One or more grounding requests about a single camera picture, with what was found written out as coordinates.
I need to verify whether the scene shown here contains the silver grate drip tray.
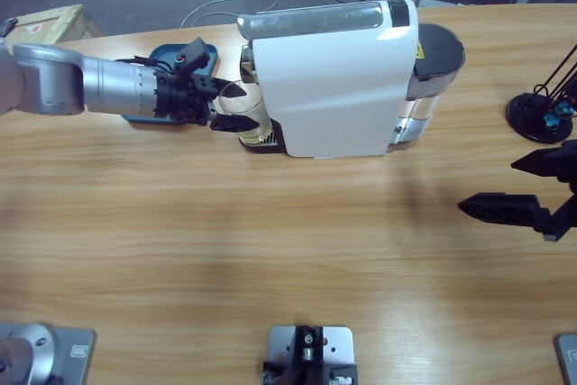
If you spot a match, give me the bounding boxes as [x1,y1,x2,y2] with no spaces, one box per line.
[237,118,288,155]

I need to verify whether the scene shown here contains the clear glass cup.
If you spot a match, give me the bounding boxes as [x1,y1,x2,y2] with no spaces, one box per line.
[215,79,272,145]

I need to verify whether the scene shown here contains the blue plastic tray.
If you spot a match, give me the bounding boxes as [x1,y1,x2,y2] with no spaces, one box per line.
[120,43,221,127]

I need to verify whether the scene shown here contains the clear water tank black lid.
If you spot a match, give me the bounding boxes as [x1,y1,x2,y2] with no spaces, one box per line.
[388,23,466,151]

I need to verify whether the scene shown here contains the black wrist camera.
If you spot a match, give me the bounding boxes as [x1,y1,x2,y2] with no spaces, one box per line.
[172,36,210,79]

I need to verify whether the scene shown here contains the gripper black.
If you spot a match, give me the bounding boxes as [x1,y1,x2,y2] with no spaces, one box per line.
[152,67,261,135]
[456,138,577,243]

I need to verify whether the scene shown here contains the silver coffee machine lever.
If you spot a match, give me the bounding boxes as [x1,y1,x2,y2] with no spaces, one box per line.
[237,0,391,40]

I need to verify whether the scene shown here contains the wooden crate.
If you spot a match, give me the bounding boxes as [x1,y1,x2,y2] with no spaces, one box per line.
[0,4,103,50]

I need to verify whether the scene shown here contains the white capsule coffee machine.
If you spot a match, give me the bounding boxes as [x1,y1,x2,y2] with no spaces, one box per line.
[237,0,420,160]

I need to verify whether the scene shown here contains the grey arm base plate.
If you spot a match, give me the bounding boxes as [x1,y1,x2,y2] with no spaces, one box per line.
[0,321,97,385]
[553,333,577,385]

